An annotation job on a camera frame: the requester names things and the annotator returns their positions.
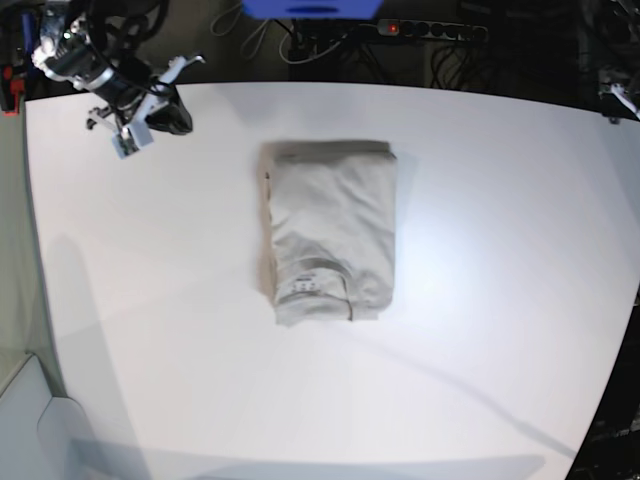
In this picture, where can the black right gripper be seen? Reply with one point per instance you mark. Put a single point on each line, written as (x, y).
(135, 79)

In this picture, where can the beige t-shirt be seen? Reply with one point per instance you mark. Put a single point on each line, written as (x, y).
(330, 213)

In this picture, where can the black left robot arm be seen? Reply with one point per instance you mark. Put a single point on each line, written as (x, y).
(608, 43)

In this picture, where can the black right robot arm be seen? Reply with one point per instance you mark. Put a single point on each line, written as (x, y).
(93, 46)

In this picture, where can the red black clamp tool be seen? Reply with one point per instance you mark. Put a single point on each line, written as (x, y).
(12, 88)

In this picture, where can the black power strip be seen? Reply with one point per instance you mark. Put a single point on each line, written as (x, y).
(428, 30)

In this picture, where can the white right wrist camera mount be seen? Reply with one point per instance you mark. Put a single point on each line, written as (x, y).
(135, 135)

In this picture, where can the blue base camera housing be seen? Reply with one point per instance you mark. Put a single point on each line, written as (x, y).
(312, 9)

